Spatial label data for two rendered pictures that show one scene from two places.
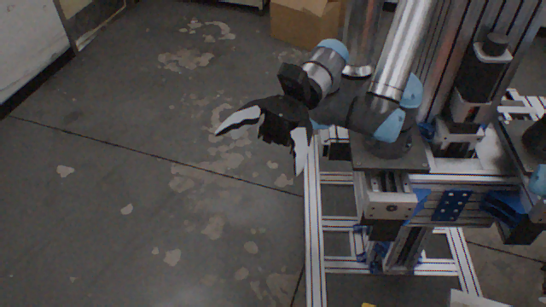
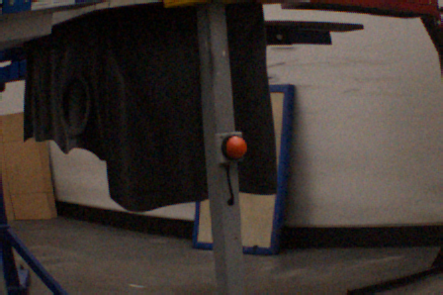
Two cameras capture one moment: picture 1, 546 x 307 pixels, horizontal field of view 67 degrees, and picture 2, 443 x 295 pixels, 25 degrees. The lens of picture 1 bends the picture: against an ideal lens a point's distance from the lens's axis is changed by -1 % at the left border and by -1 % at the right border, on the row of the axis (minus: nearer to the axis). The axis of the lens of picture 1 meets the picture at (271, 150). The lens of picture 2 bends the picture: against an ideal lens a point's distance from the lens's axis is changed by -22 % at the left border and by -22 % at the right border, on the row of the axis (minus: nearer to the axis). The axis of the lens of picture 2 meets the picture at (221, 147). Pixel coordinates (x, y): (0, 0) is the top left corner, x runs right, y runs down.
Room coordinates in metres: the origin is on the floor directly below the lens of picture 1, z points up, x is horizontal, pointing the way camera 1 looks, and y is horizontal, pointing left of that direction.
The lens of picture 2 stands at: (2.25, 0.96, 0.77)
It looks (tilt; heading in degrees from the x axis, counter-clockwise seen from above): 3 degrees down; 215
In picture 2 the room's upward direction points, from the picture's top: 4 degrees counter-clockwise
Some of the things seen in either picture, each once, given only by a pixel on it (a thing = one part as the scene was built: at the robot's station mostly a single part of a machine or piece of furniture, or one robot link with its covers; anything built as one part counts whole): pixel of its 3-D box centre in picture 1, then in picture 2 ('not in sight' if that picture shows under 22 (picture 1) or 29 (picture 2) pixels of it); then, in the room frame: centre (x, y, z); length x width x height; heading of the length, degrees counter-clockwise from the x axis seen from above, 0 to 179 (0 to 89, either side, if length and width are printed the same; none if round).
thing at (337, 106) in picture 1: (327, 105); not in sight; (0.71, -0.12, 1.56); 0.11 x 0.08 x 0.11; 62
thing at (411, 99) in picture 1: (396, 97); not in sight; (0.89, -0.34, 1.42); 0.13 x 0.12 x 0.14; 62
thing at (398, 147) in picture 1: (389, 129); not in sight; (0.89, -0.35, 1.31); 0.15 x 0.15 x 0.10
